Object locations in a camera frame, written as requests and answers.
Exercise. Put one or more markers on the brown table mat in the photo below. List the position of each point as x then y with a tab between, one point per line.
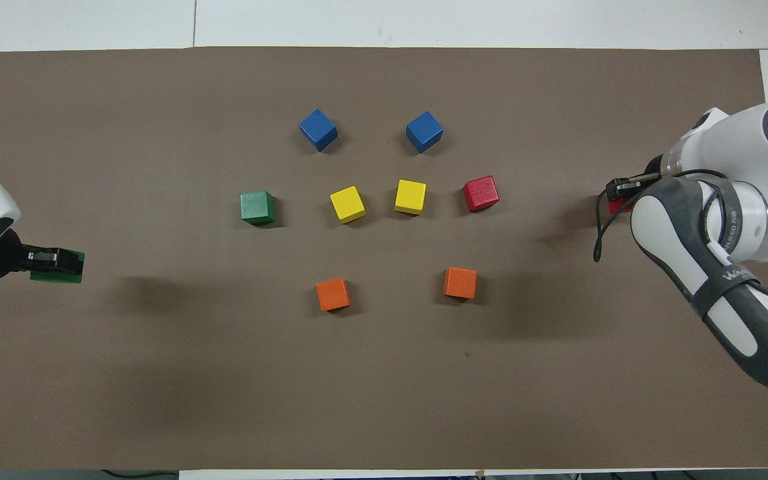
384	373

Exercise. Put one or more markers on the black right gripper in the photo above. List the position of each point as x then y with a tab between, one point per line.
654	166

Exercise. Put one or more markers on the red wooden cube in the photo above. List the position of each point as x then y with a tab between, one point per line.
620	206
480	193

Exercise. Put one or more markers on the yellow wooden cube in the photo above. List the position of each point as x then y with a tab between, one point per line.
347	204
410	196

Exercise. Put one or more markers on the blue wooden cube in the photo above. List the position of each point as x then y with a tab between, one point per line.
318	129
424	131

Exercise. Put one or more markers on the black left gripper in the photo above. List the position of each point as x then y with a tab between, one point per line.
0	256

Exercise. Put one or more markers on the orange wooden cube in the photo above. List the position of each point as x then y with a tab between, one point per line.
333	294
460	282

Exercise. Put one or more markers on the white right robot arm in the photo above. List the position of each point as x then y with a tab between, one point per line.
744	220

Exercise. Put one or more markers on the green wooden cube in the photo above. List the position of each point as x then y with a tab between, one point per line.
257	207
57	278

